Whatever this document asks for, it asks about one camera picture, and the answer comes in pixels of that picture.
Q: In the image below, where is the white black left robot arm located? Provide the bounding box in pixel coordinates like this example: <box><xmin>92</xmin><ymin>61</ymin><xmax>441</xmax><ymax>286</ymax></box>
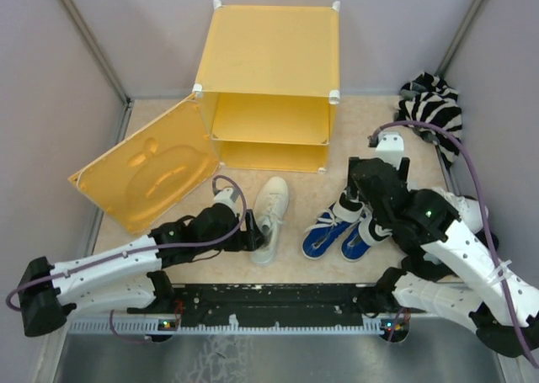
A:
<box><xmin>10</xmin><ymin>203</ymin><xmax>266</xmax><ymax>338</ymax></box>

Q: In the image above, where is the black sneaker lower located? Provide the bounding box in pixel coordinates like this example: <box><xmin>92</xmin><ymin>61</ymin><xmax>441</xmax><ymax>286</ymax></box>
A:
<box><xmin>467</xmin><ymin>231</ymin><xmax>499</xmax><ymax>269</ymax></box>

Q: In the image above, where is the yellow cabinet door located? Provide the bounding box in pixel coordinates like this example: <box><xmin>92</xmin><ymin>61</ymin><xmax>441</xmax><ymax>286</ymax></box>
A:
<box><xmin>69</xmin><ymin>94</ymin><xmax>218</xmax><ymax>235</ymax></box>

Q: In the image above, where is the blue canvas shoe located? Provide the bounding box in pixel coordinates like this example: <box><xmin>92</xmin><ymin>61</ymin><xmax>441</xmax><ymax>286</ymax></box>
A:
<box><xmin>340</xmin><ymin>225</ymin><xmax>372</xmax><ymax>262</ymax></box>
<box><xmin>302</xmin><ymin>205</ymin><xmax>352</xmax><ymax>259</ymax></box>

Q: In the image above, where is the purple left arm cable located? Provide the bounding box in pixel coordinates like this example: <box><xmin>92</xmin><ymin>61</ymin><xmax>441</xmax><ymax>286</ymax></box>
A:
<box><xmin>5</xmin><ymin>175</ymin><xmax>248</xmax><ymax>312</ymax></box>

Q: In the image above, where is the white sneaker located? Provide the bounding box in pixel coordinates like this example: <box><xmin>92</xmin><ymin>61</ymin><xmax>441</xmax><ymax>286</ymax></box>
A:
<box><xmin>251</xmin><ymin>177</ymin><xmax>290</xmax><ymax>265</ymax></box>
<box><xmin>432</xmin><ymin>187</ymin><xmax>483</xmax><ymax>234</ymax></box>

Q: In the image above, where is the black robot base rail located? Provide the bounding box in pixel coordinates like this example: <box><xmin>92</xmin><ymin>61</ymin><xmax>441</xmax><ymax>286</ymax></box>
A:
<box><xmin>67</xmin><ymin>282</ymin><xmax>418</xmax><ymax>343</ymax></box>

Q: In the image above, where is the blue canvas shoe right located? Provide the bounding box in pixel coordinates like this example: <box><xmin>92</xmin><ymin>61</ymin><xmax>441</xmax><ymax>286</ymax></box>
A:
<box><xmin>340</xmin><ymin>225</ymin><xmax>372</xmax><ymax>262</ymax></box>

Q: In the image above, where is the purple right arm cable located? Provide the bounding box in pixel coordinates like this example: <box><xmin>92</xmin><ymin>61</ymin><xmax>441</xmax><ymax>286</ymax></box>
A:
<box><xmin>370</xmin><ymin>120</ymin><xmax>539</xmax><ymax>369</ymax></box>

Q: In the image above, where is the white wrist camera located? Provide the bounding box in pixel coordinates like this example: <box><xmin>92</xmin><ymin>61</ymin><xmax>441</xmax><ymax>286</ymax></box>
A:
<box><xmin>213</xmin><ymin>187</ymin><xmax>239</xmax><ymax>214</ymax></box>
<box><xmin>369</xmin><ymin>131</ymin><xmax>405</xmax><ymax>169</ymax></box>

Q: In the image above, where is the black white canvas shoe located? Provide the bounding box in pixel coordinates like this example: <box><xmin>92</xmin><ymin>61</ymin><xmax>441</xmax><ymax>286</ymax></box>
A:
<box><xmin>359</xmin><ymin>214</ymin><xmax>392</xmax><ymax>247</ymax></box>
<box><xmin>333</xmin><ymin>187</ymin><xmax>365</xmax><ymax>224</ymax></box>

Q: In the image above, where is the black white canvas shoe right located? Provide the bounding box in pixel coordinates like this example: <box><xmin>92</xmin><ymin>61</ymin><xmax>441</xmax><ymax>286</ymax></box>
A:
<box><xmin>359</xmin><ymin>214</ymin><xmax>392</xmax><ymax>247</ymax></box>

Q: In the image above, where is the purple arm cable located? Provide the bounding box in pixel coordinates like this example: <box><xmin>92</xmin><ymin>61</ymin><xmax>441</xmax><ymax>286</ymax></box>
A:
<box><xmin>5</xmin><ymin>175</ymin><xmax>248</xmax><ymax>312</ymax></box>
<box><xmin>370</xmin><ymin>120</ymin><xmax>539</xmax><ymax>369</ymax></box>

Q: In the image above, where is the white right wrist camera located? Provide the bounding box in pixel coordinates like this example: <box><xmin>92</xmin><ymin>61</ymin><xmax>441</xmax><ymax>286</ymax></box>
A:
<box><xmin>369</xmin><ymin>131</ymin><xmax>405</xmax><ymax>169</ymax></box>

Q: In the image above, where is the black white striped cloth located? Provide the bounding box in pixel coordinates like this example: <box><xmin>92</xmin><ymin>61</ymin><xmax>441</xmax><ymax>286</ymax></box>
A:
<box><xmin>393</xmin><ymin>72</ymin><xmax>462</xmax><ymax>169</ymax></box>

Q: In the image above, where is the yellow plastic shoe cabinet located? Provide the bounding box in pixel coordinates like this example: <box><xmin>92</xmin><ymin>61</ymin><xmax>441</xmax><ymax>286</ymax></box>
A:
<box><xmin>192</xmin><ymin>0</ymin><xmax>341</xmax><ymax>173</ymax></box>

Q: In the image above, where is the blue canvas shoe left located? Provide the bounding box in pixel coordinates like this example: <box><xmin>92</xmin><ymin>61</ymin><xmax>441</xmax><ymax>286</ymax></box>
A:
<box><xmin>302</xmin><ymin>205</ymin><xmax>352</xmax><ymax>259</ymax></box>

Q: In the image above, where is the black white canvas shoe left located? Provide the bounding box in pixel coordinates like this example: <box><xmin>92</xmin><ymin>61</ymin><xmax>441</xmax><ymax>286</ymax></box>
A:
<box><xmin>333</xmin><ymin>187</ymin><xmax>365</xmax><ymax>224</ymax></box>

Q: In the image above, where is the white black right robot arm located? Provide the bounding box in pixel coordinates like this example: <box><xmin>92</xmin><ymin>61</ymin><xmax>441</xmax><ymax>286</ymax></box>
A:
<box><xmin>348</xmin><ymin>157</ymin><xmax>538</xmax><ymax>358</ymax></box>

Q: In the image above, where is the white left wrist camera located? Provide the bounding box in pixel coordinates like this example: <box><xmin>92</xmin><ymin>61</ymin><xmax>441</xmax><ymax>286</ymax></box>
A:
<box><xmin>213</xmin><ymin>187</ymin><xmax>239</xmax><ymax>214</ymax></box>

